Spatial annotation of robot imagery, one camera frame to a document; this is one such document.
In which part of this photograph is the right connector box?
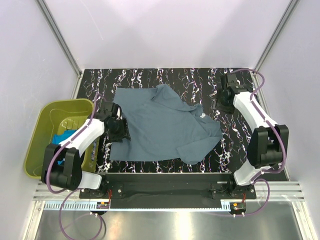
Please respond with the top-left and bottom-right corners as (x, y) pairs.
(230, 201), (247, 212)

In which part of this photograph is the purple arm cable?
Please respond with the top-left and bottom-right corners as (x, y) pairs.
(229, 68), (287, 217)
(46, 93), (107, 239)

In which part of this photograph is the aluminium frame rail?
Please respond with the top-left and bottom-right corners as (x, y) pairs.
(33, 181), (305, 202)

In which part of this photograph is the slate blue t shirt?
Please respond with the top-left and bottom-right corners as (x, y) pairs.
(109, 84), (223, 165)

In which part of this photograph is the upright frame post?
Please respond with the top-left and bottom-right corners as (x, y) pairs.
(254, 0), (301, 72)
(34, 0), (84, 78)

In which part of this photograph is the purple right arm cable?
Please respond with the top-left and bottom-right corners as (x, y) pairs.
(229, 68), (287, 217)

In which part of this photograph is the bright blue t shirt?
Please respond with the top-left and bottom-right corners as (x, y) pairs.
(51, 129), (78, 166)

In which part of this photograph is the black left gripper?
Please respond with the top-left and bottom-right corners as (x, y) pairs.
(107, 117), (131, 143)

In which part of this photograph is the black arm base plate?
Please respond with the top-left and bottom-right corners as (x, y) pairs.
(79, 173), (256, 207)

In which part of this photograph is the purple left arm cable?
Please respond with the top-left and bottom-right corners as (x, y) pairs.
(46, 93), (107, 239)

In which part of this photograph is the connector box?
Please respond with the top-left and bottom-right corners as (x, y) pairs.
(96, 201), (110, 209)
(230, 201), (247, 212)

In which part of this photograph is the left upright frame post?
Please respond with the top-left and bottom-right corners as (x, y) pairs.
(34, 0), (84, 78)

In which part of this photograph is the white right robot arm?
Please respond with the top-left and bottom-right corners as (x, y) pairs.
(216, 72), (289, 199)

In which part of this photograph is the olive green plastic bin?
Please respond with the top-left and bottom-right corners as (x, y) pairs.
(24, 98), (94, 180)

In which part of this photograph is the left connector box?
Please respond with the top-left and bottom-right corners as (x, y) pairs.
(96, 201), (110, 209)

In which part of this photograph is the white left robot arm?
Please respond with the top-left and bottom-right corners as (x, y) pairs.
(41, 102), (131, 198)

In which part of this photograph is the right upright frame post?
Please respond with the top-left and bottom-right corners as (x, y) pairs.
(254, 0), (301, 72)

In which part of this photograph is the white slotted cable duct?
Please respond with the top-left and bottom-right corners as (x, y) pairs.
(44, 200), (231, 213)

